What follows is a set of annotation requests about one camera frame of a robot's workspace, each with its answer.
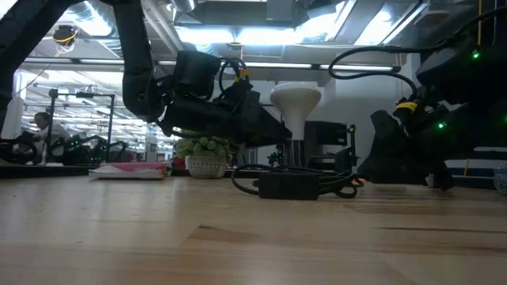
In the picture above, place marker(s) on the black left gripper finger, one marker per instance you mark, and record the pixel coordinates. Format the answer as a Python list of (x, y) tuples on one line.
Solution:
[(239, 91), (265, 126)]

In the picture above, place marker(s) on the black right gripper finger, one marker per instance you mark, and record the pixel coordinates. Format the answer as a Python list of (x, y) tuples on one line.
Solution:
[(392, 162), (441, 176)]

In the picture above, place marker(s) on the white reflector lightbulb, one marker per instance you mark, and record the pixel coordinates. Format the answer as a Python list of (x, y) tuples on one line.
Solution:
[(295, 103)]

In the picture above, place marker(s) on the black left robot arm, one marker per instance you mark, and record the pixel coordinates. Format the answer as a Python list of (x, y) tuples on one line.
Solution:
[(134, 59)]

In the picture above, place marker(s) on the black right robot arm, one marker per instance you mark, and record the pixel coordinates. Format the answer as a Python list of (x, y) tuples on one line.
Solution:
[(467, 59)]

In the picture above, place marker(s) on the artificial succulent in woven pot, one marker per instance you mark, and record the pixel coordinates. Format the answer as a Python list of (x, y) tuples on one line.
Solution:
[(206, 158)]

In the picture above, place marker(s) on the navy white striped cloth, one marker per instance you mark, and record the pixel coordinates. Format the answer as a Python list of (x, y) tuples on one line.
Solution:
[(487, 162)]

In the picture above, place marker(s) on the blue crumpled ball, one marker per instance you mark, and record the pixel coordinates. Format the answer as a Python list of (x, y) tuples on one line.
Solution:
[(501, 180)]

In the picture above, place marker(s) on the pink and white packet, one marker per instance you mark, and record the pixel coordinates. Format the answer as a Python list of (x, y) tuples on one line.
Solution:
[(130, 170)]

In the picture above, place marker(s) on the person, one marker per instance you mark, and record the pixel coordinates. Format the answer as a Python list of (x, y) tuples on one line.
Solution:
[(47, 130)]

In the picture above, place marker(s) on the black ceiling-mounted device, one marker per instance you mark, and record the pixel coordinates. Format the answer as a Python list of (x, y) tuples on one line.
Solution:
[(64, 35)]

